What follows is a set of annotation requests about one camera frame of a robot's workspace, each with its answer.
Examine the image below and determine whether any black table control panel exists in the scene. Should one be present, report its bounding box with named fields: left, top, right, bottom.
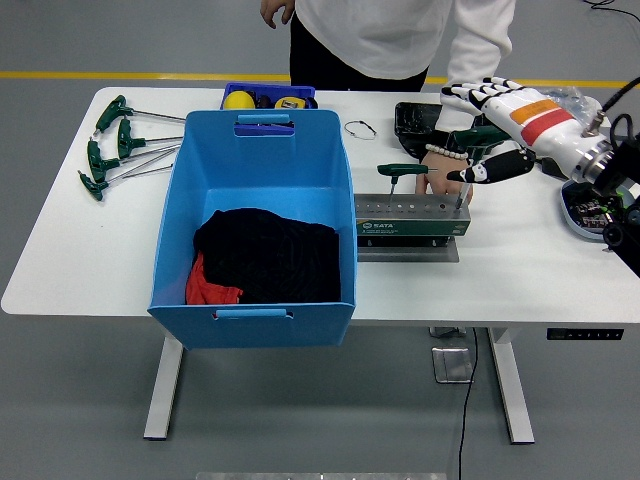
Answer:
left=545, top=327, right=625, bottom=342

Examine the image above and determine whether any red cloth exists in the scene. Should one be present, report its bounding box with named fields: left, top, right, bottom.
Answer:
left=184, top=251, right=245, bottom=306

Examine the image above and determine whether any dark blue plastic bin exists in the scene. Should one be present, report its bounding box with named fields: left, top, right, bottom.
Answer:
left=219, top=82, right=317, bottom=139

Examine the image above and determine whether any black plastic tray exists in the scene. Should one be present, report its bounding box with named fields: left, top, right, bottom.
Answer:
left=393, top=101, right=501, bottom=162

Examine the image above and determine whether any light blue bowl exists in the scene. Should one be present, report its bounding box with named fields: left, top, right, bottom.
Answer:
left=559, top=178, right=626, bottom=244

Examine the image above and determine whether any dark electronic modules pile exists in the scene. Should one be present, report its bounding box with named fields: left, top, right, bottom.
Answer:
left=569, top=192, right=609, bottom=234

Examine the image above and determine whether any white bead bracelet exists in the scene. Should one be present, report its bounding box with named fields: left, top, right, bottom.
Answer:
left=424, top=143, right=470, bottom=161

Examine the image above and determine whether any clear bag of blue parts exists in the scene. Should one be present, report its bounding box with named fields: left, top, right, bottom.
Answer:
left=542, top=85, right=604, bottom=121

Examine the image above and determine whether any white table leg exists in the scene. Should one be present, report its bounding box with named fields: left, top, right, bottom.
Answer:
left=143, top=335, right=185, bottom=442
left=487, top=327, right=536, bottom=445

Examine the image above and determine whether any person's left hand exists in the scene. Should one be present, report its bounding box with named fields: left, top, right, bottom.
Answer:
left=414, top=144, right=475, bottom=207

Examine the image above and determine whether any yellow tape measure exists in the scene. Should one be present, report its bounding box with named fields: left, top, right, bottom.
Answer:
left=272, top=95, right=319, bottom=112

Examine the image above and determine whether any black cloth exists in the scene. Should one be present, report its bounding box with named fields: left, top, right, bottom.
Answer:
left=192, top=208, right=342, bottom=305

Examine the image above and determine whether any person's right hand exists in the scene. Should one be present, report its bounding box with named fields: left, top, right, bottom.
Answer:
left=259, top=0, right=297, bottom=30

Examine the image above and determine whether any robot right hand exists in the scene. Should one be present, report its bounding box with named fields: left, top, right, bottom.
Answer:
left=439, top=76, right=609, bottom=185

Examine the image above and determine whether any black floor cable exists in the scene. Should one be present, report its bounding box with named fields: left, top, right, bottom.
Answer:
left=456, top=327, right=480, bottom=480

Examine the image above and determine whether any black looped cable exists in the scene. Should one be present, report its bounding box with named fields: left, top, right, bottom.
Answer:
left=582, top=0, right=640, bottom=24

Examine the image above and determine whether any black power adapter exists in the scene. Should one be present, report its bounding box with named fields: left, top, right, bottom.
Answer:
left=535, top=155, right=571, bottom=180

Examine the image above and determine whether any big blue plastic box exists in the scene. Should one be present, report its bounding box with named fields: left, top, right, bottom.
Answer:
left=146, top=109, right=358, bottom=350

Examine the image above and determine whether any yellow ball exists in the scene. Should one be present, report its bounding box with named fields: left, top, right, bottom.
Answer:
left=222, top=90, right=257, bottom=112

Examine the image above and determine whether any metal floor plate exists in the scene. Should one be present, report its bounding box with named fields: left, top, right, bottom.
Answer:
left=431, top=346, right=475, bottom=385

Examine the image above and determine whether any small green T-handle hex key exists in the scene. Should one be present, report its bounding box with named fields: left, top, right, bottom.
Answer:
left=376, top=163, right=440, bottom=208

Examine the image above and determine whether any metal wire loop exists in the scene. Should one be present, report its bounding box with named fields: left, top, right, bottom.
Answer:
left=342, top=119, right=378, bottom=142

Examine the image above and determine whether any large green T-handle hex key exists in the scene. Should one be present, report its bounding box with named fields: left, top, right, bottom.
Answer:
left=449, top=124, right=514, bottom=210

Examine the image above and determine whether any person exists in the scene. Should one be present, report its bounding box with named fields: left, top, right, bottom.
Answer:
left=259, top=0, right=517, bottom=207

